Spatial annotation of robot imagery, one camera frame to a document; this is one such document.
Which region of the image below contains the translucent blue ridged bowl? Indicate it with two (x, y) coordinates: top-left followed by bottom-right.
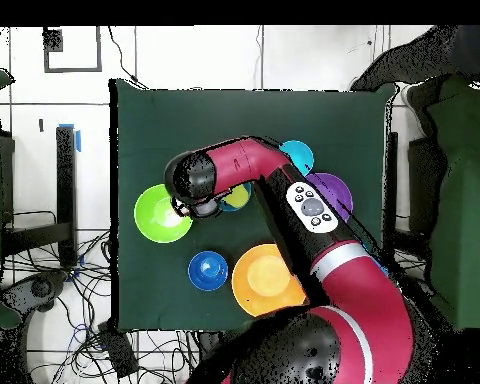
(217, 181), (253, 213)

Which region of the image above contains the yellow cup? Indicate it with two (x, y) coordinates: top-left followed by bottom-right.
(222, 183), (250, 209)

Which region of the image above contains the small dark blue bowl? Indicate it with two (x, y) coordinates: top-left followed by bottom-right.
(187, 250), (230, 292)

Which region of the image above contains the large green bowl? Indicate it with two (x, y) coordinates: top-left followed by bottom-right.
(133, 183), (194, 244)

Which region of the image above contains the dark green tablecloth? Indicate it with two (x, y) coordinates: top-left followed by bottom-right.
(109, 77), (397, 333)

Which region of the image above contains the large orange bowl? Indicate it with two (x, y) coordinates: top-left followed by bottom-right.
(231, 243), (309, 318)

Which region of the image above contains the black metal stand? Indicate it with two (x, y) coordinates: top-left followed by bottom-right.
(1, 125), (78, 267)

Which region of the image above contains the small light blue bowl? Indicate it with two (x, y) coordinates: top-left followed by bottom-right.
(278, 139), (316, 177)

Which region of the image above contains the purple bowl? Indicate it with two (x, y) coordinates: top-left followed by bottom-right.
(305, 172), (354, 223)

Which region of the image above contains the black power strip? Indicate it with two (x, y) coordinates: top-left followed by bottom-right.
(96, 319), (140, 379)

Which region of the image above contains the person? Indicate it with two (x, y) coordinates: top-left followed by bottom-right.
(349, 25), (480, 93)

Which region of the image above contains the black square floor frame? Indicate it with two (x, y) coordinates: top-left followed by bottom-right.
(43, 26), (103, 74)

